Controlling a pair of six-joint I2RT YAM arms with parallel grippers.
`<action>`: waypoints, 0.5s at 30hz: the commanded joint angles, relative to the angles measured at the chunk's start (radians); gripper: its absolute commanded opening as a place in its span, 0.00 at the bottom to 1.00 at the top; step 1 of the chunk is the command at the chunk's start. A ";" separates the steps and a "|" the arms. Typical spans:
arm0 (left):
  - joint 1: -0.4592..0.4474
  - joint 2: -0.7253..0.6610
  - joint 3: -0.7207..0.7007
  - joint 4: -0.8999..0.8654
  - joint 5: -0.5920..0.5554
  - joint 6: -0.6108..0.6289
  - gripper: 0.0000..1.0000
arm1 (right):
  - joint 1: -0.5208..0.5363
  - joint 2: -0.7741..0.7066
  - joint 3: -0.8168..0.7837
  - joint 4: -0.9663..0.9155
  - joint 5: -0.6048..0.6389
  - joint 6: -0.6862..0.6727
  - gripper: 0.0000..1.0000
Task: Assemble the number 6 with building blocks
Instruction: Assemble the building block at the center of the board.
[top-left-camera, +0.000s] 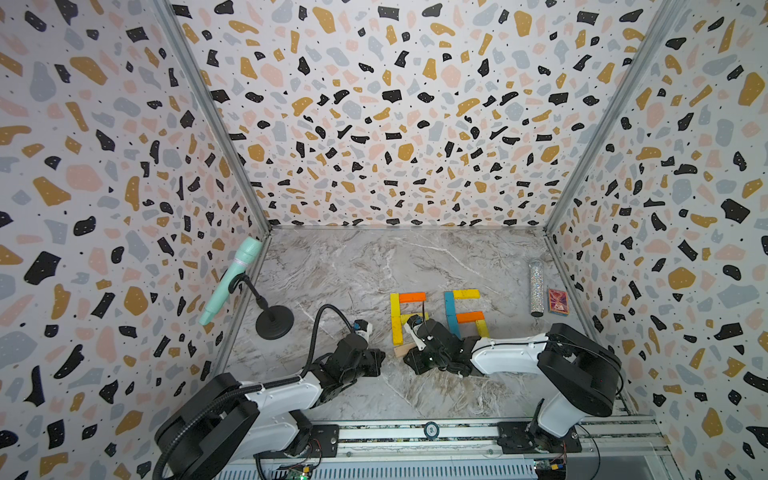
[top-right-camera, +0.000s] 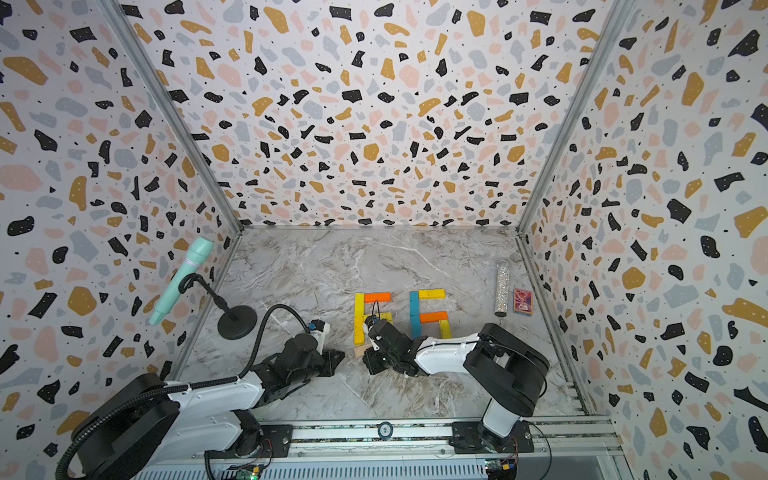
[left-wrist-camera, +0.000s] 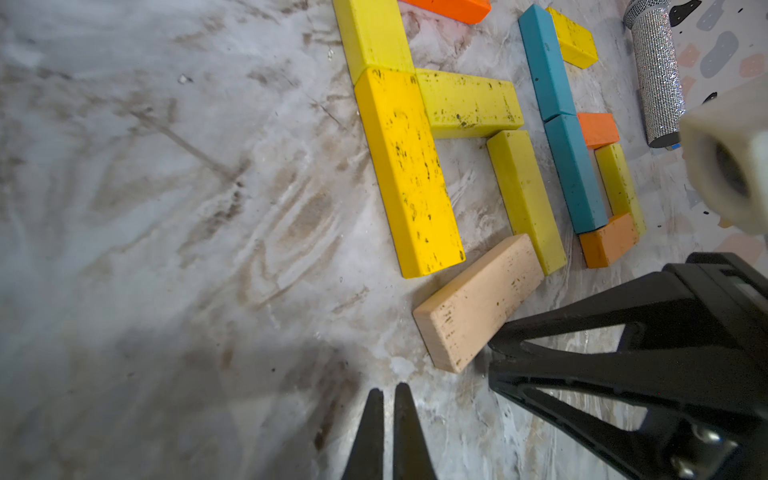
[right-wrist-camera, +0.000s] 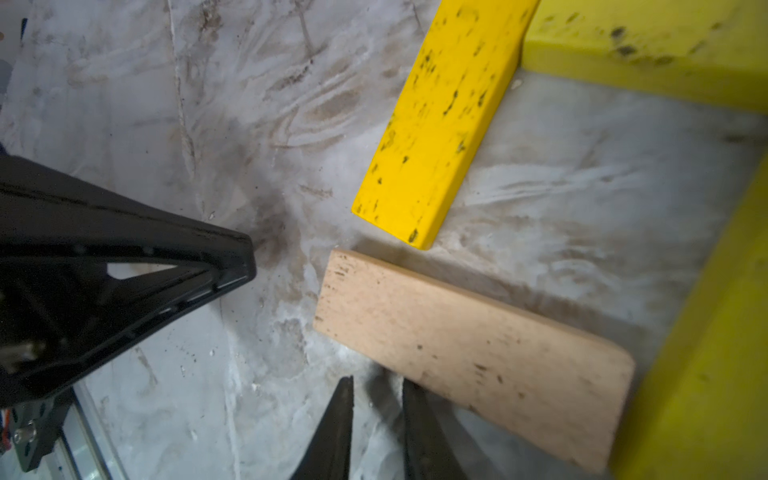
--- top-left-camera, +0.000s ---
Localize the aluminium corner post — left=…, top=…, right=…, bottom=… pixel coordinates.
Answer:
left=150, top=0, right=271, bottom=241
left=545, top=0, right=688, bottom=236

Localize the teal block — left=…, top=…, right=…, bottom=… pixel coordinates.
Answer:
left=444, top=291, right=456, bottom=319
left=447, top=315, right=462, bottom=339

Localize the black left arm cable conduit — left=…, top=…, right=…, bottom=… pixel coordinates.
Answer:
left=151, top=303, right=355, bottom=480

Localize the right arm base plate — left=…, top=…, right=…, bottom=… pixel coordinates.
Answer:
left=497, top=421, right=583, bottom=455

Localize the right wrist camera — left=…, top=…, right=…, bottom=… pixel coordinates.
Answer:
left=405, top=318, right=426, bottom=351

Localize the yellow block scuffed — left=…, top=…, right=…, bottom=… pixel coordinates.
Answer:
left=452, top=289, right=481, bottom=300

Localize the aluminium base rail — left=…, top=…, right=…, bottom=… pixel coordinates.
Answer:
left=220, top=416, right=682, bottom=479

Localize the black gooseneck mic stand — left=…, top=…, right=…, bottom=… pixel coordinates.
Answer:
left=228, top=273, right=294, bottom=340

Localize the purple card box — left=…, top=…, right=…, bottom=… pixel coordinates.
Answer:
left=547, top=289, right=570, bottom=316

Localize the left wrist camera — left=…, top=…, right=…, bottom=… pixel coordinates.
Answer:
left=352, top=319, right=372, bottom=340

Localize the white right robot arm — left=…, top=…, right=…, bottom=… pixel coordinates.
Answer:
left=404, top=315, right=623, bottom=442

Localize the aluminium corner post left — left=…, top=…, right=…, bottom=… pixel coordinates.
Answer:
left=150, top=0, right=271, bottom=241

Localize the mint green microphone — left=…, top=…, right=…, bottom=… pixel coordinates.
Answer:
left=198, top=237, right=263, bottom=326

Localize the aluminium corner post right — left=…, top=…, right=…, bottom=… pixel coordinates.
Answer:
left=545, top=0, right=688, bottom=236

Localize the round knob on rail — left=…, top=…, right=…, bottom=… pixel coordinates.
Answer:
left=423, top=421, right=440, bottom=441

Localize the yellow-green block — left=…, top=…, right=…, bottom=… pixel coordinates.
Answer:
left=475, top=320, right=490, bottom=338

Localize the orange block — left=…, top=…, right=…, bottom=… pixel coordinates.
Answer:
left=456, top=311, right=485, bottom=324
left=399, top=292, right=426, bottom=304

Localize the yellow block lowest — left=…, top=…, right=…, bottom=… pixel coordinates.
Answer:
left=390, top=293, right=401, bottom=324

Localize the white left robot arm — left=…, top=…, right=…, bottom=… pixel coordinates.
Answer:
left=152, top=333, right=386, bottom=479

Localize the natural wood block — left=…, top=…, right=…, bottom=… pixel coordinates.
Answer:
left=394, top=343, right=416, bottom=358

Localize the silver glitter microphone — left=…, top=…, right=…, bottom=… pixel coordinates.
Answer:
left=529, top=259, right=545, bottom=317

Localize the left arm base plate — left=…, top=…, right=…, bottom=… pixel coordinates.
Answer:
left=282, top=424, right=340, bottom=458

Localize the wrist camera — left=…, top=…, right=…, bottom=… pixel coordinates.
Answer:
left=352, top=319, right=372, bottom=340
left=405, top=318, right=426, bottom=351

